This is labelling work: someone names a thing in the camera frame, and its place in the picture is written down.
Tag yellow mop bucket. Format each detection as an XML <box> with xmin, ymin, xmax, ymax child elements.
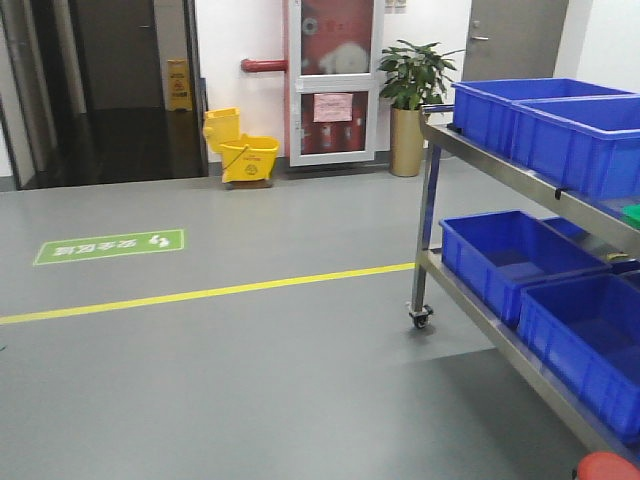
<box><xmin>202</xmin><ymin>107</ymin><xmax>280</xmax><ymax>189</ymax></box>

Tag blue bin cart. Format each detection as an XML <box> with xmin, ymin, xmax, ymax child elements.
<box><xmin>510</xmin><ymin>94</ymin><xmax>639</xmax><ymax>200</ymax></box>
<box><xmin>517</xmin><ymin>274</ymin><xmax>639</xmax><ymax>444</ymax></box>
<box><xmin>452</xmin><ymin>78</ymin><xmax>627</xmax><ymax>158</ymax></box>
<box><xmin>440</xmin><ymin>210</ymin><xmax>611</xmax><ymax>329</ymax></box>

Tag blue bin cart top far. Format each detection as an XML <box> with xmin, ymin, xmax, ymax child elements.
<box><xmin>452</xmin><ymin>78</ymin><xmax>627</xmax><ymax>158</ymax></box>

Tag blue bin cart top near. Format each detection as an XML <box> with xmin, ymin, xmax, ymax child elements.
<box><xmin>510</xmin><ymin>94</ymin><xmax>639</xmax><ymax>200</ymax></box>

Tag stainless steel cart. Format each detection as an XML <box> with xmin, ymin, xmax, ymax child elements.
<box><xmin>409</xmin><ymin>105</ymin><xmax>639</xmax><ymax>464</ymax></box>

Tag green plastic tray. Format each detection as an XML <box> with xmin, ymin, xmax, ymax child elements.
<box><xmin>622</xmin><ymin>204</ymin><xmax>640</xmax><ymax>229</ymax></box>

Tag grey door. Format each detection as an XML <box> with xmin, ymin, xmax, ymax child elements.
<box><xmin>462</xmin><ymin>0</ymin><xmax>568</xmax><ymax>81</ymax></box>

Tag blue bin cart lower far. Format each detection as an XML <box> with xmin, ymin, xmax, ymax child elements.
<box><xmin>440</xmin><ymin>210</ymin><xmax>611</xmax><ymax>329</ymax></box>

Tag blue bin cart lower near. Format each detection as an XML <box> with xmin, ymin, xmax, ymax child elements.
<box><xmin>517</xmin><ymin>274</ymin><xmax>639</xmax><ymax>444</ymax></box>

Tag red mushroom push button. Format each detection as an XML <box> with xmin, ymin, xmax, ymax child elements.
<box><xmin>572</xmin><ymin>451</ymin><xmax>640</xmax><ymax>480</ymax></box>

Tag potted green plant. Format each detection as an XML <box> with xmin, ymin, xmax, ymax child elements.
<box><xmin>379</xmin><ymin>39</ymin><xmax>459</xmax><ymax>177</ymax></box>

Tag fire hose cabinet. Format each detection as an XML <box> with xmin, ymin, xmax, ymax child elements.
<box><xmin>283</xmin><ymin>1</ymin><xmax>384</xmax><ymax>168</ymax></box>

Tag yellow wet floor sign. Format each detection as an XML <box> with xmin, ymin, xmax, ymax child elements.
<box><xmin>167</xmin><ymin>59</ymin><xmax>193</xmax><ymax>111</ymax></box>

